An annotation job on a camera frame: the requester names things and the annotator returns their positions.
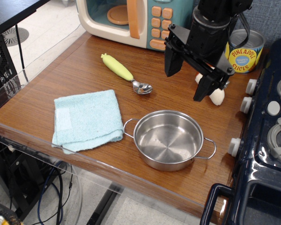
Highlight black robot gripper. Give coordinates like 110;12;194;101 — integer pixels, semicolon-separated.
164;7;234;101

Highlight plush white brown mushroom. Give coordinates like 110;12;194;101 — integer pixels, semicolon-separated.
195;73;225;106

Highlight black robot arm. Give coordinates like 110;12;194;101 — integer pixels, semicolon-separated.
164;0;252;101

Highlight light blue folded napkin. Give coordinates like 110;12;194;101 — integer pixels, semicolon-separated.
52;90;124;154

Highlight pineapple slices can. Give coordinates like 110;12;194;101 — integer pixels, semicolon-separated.
224;29;266;73

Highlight toy microwave cream teal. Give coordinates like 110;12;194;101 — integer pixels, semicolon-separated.
76;0;193;51

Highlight small steel pot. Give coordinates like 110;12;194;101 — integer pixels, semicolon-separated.
130;110;207;172

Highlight dark blue toy stove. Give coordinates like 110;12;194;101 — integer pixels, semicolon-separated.
200;38;281;225

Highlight clear acrylic table guard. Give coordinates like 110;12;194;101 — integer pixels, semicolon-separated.
0;65;229;211

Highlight black desk at left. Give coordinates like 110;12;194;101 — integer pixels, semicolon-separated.
0;0;48;88

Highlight spoon with green handle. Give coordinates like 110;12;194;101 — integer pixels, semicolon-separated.
101;53;153;95

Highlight cables under table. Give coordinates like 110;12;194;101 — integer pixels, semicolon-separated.
35;161;82;225

